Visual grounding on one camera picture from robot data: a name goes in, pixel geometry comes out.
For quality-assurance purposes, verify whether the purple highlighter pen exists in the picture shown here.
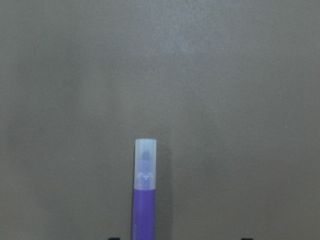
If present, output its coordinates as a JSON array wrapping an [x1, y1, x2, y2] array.
[[131, 138, 157, 240]]

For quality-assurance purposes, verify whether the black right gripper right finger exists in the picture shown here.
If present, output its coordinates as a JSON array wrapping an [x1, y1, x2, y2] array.
[[241, 237, 254, 240]]

